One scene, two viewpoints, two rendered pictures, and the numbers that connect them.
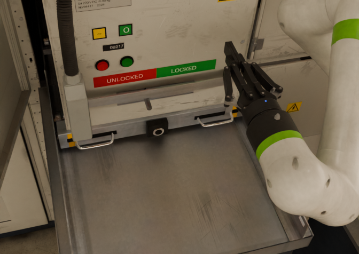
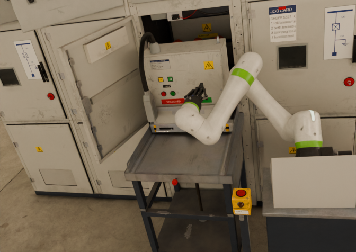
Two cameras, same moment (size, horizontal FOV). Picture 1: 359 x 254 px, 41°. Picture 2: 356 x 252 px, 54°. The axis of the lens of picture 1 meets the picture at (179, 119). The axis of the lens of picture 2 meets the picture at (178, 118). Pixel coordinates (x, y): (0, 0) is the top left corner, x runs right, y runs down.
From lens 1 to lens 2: 1.27 m
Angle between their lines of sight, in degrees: 36
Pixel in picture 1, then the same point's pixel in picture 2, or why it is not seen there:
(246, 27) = (221, 82)
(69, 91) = (144, 97)
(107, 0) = (161, 66)
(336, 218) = (201, 136)
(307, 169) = (184, 109)
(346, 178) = (208, 122)
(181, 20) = (191, 77)
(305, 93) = not seen: hidden behind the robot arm
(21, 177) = not seen: hidden behind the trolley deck
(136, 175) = (174, 145)
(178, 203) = (183, 155)
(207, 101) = not seen: hidden behind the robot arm
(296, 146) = (188, 105)
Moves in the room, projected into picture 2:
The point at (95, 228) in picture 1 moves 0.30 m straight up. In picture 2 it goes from (148, 157) to (136, 114)
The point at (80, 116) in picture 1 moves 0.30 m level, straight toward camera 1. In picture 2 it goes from (149, 109) to (129, 135)
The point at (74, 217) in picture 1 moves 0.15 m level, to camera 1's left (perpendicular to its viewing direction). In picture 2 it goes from (142, 153) to (124, 148)
